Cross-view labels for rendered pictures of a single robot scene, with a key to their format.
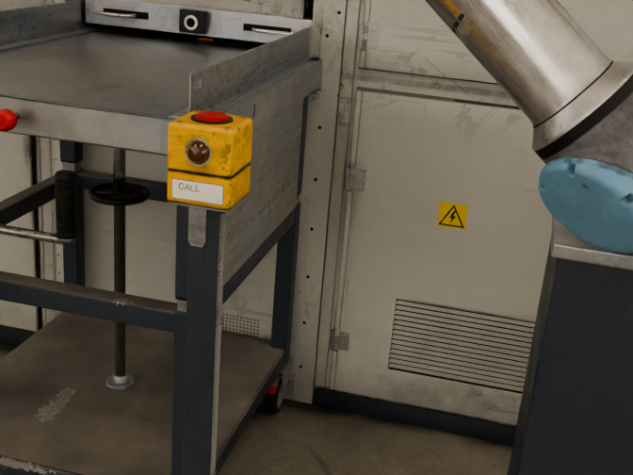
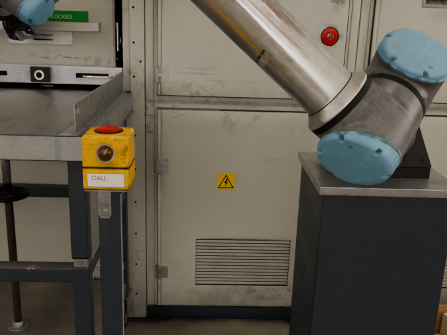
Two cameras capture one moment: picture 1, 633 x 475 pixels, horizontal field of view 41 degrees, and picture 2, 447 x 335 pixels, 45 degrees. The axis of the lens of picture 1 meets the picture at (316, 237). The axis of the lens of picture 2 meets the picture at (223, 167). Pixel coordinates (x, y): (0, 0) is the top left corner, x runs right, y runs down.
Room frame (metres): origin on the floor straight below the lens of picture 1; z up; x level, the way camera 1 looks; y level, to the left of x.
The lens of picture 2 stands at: (0.05, 0.17, 1.10)
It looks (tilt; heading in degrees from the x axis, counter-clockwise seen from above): 16 degrees down; 345
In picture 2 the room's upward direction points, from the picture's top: 2 degrees clockwise
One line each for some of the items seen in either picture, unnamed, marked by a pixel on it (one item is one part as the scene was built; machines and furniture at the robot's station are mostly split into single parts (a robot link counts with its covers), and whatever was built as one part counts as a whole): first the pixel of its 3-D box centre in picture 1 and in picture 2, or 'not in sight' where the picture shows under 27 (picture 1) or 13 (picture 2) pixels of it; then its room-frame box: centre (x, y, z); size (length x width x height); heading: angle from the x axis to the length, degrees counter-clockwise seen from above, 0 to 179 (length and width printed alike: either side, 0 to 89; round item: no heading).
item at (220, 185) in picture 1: (210, 159); (109, 157); (0.99, 0.13, 0.85); 0.08 x 0.08 x 0.10; 78
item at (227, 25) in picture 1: (199, 20); (43, 73); (1.98, 0.31, 0.89); 0.54 x 0.05 x 0.06; 78
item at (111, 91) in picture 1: (119, 80); (1, 115); (1.59, 0.39, 0.82); 0.68 x 0.62 x 0.06; 168
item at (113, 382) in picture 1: (120, 378); (18, 323); (1.59, 0.39, 0.18); 0.06 x 0.06 x 0.02
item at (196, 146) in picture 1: (196, 153); (104, 153); (0.95, 0.14, 0.87); 0.03 x 0.01 x 0.03; 78
